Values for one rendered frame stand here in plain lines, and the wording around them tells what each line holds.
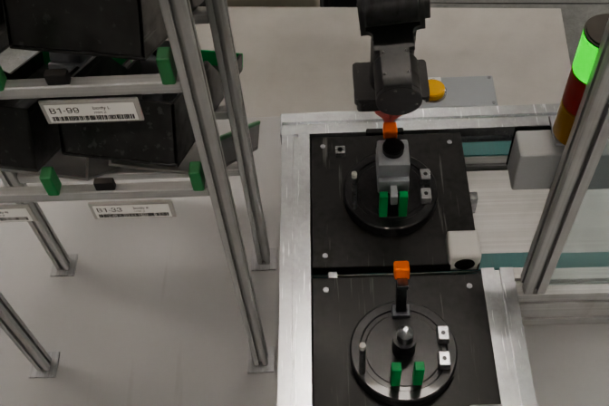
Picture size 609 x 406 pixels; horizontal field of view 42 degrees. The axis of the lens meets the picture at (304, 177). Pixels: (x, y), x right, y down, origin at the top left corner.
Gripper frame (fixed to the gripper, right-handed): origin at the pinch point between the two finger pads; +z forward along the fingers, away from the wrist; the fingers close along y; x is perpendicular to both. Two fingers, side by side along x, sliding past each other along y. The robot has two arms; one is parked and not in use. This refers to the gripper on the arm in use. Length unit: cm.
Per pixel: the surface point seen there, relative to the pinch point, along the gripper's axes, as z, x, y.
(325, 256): 8.0, -18.1, -10.0
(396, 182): 0.6, -10.7, 0.4
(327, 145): 9.9, 2.1, -9.1
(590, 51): -35.3, -18.0, 16.9
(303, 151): 10.8, 1.8, -13.0
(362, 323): 5.2, -29.5, -5.5
